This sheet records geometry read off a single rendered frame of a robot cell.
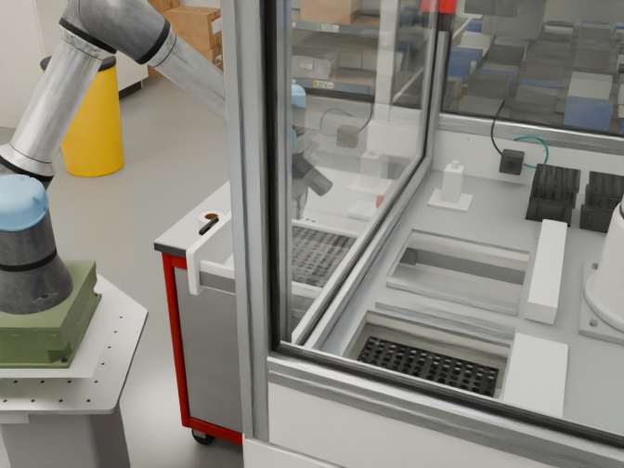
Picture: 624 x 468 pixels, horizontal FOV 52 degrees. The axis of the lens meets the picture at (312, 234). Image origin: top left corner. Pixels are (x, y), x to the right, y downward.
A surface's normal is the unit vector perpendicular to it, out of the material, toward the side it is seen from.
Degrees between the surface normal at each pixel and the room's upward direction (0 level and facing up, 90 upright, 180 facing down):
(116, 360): 0
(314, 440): 90
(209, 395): 90
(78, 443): 90
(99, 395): 0
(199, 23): 91
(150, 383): 0
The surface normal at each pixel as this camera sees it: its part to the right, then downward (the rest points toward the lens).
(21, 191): 0.08, -0.81
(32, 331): 0.02, 0.48
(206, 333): -0.37, 0.45
